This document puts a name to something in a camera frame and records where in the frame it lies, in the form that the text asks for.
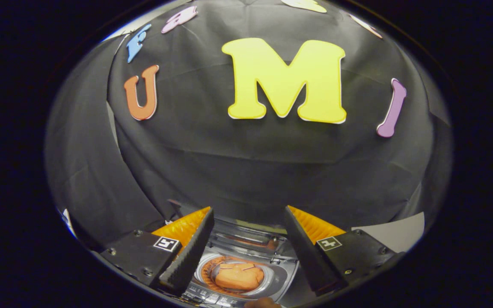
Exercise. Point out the grey cabinet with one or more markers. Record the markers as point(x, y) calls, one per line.
point(396, 235)

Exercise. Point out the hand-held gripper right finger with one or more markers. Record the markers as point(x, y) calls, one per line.
point(306, 252)

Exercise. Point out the black backdrop cloth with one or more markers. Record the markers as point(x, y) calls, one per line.
point(229, 171)

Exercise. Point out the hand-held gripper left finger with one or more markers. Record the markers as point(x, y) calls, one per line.
point(191, 252)

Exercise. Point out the dark washing machine lid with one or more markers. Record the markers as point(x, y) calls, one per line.
point(246, 239)

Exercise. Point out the orange polo shirt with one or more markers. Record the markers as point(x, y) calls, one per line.
point(238, 278)

